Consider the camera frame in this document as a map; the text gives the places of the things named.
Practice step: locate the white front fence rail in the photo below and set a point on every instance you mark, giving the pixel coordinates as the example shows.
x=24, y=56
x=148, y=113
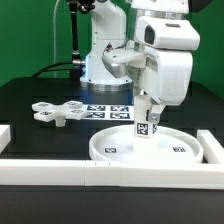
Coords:
x=106, y=173

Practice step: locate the white cross-shaped table base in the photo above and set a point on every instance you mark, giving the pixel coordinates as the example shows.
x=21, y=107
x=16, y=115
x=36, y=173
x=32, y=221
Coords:
x=46, y=112

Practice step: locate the white fiducial marker sheet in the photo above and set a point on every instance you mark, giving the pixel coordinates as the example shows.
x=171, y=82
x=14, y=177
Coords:
x=109, y=112

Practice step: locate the white round table top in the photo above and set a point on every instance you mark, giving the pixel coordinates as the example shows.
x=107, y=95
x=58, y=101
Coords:
x=167, y=145

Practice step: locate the white fence piece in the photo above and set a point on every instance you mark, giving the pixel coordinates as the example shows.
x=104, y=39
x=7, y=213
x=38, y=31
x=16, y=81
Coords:
x=5, y=136
x=213, y=150

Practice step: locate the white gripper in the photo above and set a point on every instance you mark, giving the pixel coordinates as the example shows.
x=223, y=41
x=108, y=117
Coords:
x=165, y=79

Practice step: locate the white left fence piece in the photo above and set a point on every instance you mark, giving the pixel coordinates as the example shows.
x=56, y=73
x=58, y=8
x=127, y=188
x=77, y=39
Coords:
x=5, y=136

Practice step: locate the white right fence piece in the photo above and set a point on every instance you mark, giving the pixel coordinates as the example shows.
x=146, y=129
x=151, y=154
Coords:
x=213, y=150

